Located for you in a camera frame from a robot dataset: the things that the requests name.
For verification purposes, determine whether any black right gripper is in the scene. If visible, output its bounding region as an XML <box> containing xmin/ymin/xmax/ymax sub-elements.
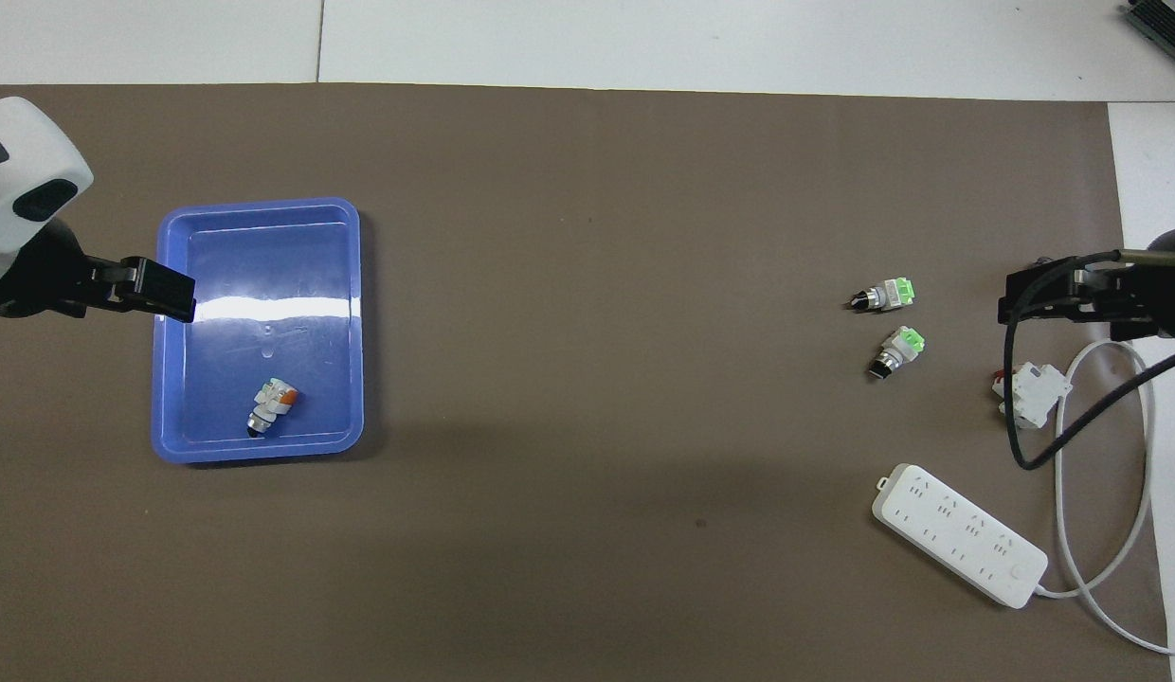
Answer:
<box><xmin>998</xmin><ymin>223</ymin><xmax>1175</xmax><ymax>344</ymax></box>

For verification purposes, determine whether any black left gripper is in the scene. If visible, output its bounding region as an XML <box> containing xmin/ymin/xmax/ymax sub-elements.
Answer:
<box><xmin>0</xmin><ymin>220</ymin><xmax>197</xmax><ymax>325</ymax></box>

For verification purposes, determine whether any blue plastic tray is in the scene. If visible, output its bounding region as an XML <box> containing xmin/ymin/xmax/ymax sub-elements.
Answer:
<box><xmin>150</xmin><ymin>196</ymin><xmax>366</xmax><ymax>465</ymax></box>

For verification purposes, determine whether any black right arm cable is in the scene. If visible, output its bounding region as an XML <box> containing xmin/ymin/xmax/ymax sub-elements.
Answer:
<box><xmin>1003</xmin><ymin>251</ymin><xmax>1175</xmax><ymax>472</ymax></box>

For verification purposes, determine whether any white power strip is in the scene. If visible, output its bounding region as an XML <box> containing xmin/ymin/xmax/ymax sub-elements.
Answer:
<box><xmin>870</xmin><ymin>462</ymin><xmax>1049</xmax><ymax>609</ymax></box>

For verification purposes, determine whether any green-backed selector switch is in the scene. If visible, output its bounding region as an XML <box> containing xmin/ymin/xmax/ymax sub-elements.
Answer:
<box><xmin>866</xmin><ymin>325</ymin><xmax>927</xmax><ymax>383</ymax></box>
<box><xmin>849</xmin><ymin>277</ymin><xmax>920</xmax><ymax>314</ymax></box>

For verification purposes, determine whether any white-backed selector switch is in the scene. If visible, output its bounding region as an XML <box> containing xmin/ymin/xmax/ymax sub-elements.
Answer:
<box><xmin>246</xmin><ymin>377</ymin><xmax>299</xmax><ymax>440</ymax></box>

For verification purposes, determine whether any white power strip cable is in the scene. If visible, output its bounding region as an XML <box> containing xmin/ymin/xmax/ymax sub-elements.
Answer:
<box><xmin>1033</xmin><ymin>338</ymin><xmax>1175</xmax><ymax>656</ymax></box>

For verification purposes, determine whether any brown table mat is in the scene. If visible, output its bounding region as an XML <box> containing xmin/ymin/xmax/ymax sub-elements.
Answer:
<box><xmin>0</xmin><ymin>83</ymin><xmax>1171</xmax><ymax>682</ymax></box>

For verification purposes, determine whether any white red circuit breaker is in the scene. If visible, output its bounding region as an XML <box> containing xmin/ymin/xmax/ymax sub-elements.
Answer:
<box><xmin>991</xmin><ymin>362</ymin><xmax>1074</xmax><ymax>430</ymax></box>

